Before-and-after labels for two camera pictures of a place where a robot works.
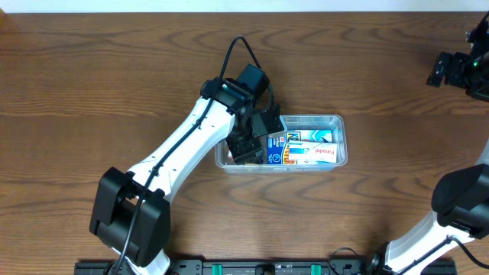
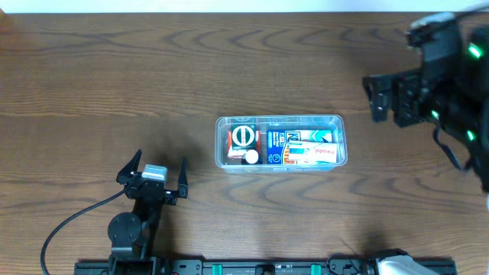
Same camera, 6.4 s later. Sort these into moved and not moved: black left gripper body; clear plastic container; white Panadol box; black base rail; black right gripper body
Moved: black left gripper body; black right gripper body
Not moved: clear plastic container; black base rail; white Panadol box
